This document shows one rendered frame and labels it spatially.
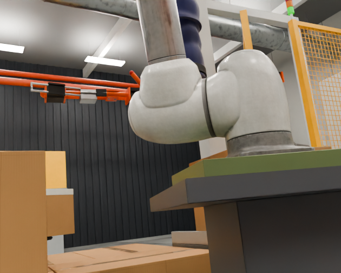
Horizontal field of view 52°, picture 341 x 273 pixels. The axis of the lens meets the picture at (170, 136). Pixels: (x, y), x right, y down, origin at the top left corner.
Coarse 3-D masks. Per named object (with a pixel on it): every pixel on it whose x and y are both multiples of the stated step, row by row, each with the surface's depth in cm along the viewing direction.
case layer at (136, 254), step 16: (48, 256) 190; (64, 256) 180; (80, 256) 171; (96, 256) 162; (112, 256) 155; (128, 256) 148; (144, 256) 142; (160, 256) 136; (176, 256) 131; (192, 256) 129; (208, 256) 132; (48, 272) 122; (64, 272) 117; (80, 272) 114; (96, 272) 114; (112, 272) 116; (128, 272) 118; (144, 272) 120; (160, 272) 123; (176, 272) 125; (192, 272) 128; (208, 272) 130
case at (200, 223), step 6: (210, 156) 165; (216, 156) 161; (222, 156) 156; (192, 162) 180; (198, 210) 175; (198, 216) 175; (204, 216) 170; (198, 222) 175; (204, 222) 170; (198, 228) 175; (204, 228) 170
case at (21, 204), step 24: (0, 168) 109; (24, 168) 112; (0, 192) 107; (24, 192) 110; (0, 216) 106; (24, 216) 108; (0, 240) 104; (24, 240) 107; (0, 264) 103; (24, 264) 105
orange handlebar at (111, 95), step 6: (66, 90) 147; (72, 90) 148; (108, 90) 153; (114, 90) 154; (42, 96) 146; (66, 96) 150; (72, 96) 151; (78, 96) 152; (108, 96) 152; (114, 96) 153; (120, 96) 155; (126, 96) 156
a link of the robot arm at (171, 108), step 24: (144, 0) 85; (168, 0) 85; (144, 24) 87; (168, 24) 85; (168, 48) 86; (144, 72) 88; (168, 72) 84; (192, 72) 86; (144, 96) 87; (168, 96) 84; (192, 96) 84; (144, 120) 87; (168, 120) 85; (192, 120) 84
